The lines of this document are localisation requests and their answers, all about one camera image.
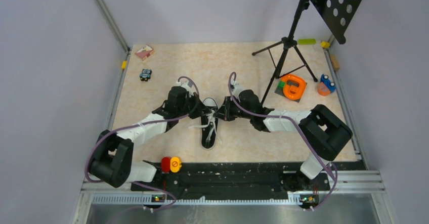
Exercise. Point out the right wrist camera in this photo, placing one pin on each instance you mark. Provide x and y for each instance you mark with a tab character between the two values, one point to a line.
236	89

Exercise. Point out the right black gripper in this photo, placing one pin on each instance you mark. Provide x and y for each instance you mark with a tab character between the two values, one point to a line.
224	110

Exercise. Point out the white shoelace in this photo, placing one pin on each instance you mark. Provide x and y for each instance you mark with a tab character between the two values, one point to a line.
203	112

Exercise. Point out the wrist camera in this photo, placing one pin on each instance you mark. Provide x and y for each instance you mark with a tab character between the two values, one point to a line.
236	89
187	85

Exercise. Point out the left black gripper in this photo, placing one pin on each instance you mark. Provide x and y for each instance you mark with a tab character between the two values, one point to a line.
201	110

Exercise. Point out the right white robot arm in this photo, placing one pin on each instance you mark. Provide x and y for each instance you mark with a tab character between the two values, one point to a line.
321	130

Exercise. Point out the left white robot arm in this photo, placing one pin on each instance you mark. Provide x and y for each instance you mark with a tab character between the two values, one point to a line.
111	159

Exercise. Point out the blue orange toy car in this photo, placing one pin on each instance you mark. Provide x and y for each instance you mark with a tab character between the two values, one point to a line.
326	86

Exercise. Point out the orange ring toy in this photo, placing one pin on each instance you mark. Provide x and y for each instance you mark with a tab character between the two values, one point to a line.
291	87

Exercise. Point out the white cable duct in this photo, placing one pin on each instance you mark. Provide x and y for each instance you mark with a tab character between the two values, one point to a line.
141	199

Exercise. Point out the red yellow emergency button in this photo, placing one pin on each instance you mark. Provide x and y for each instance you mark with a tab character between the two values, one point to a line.
171	164

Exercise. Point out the black music stand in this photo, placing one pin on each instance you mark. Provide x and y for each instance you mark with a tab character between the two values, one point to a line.
288	20

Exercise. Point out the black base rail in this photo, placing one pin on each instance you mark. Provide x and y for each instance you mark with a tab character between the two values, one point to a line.
238	181

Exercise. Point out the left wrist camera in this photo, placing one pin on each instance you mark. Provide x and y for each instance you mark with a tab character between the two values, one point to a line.
187	85

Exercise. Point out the green block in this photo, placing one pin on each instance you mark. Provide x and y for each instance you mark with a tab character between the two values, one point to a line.
306	41

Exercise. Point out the blue owl toy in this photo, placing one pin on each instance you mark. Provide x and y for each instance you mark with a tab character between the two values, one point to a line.
145	75

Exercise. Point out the wooden block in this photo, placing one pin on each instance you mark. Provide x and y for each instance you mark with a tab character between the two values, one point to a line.
335	62

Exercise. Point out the pink red box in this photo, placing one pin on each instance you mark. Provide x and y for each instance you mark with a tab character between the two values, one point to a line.
144	52

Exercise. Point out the black white canvas sneaker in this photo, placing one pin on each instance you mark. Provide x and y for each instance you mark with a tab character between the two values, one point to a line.
210	124

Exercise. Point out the yellow corner block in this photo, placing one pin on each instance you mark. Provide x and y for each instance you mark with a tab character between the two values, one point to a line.
325	44

